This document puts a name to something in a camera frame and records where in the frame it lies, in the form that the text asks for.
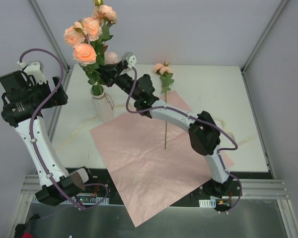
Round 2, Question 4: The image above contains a pink rose stem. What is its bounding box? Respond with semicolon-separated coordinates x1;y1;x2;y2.
64;17;102;48
152;61;176;151
92;0;117;42
73;43;103;96

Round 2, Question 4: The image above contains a white ribbed ceramic vase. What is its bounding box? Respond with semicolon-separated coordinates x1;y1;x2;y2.
90;84;114;122

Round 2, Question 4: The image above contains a cream ribbon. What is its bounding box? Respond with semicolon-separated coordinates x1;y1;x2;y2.
55;103;254;153

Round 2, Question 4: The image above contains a pink wrapping paper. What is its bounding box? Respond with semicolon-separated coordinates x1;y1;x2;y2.
89;90;235;228

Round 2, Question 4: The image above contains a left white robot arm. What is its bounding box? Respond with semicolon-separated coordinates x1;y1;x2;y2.
0;70;95;206

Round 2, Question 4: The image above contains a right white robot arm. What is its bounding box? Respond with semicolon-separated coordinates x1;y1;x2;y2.
97;60;238;198

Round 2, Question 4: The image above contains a red cloth object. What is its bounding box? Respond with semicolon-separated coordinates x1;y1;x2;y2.
21;232;34;238

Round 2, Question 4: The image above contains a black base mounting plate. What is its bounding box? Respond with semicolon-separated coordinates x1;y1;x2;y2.
66;167;241;206

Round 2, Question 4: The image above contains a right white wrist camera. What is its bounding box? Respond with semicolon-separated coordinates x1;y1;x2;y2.
121;52;137;69

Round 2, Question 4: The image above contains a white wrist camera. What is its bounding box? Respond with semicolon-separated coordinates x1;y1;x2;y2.
121;52;137;69
17;61;47;85

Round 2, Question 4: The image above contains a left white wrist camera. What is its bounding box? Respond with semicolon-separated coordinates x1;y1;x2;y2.
17;61;47;85

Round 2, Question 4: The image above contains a left aluminium frame post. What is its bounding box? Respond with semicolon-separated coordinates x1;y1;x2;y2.
28;0;72;70

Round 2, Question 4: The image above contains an aluminium frame post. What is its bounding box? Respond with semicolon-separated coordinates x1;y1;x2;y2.
241;0;291;75
28;0;72;70

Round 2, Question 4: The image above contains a left white cable duct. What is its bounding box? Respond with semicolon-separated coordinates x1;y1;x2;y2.
32;195;109;206

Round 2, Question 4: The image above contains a white cable duct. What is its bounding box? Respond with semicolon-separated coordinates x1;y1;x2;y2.
199;199;217;208
32;195;109;206

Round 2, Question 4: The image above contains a right white cable duct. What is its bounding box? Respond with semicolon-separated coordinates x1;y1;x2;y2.
199;199;217;208

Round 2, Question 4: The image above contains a right aluminium frame post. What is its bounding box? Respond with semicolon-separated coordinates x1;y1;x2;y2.
241;0;291;75

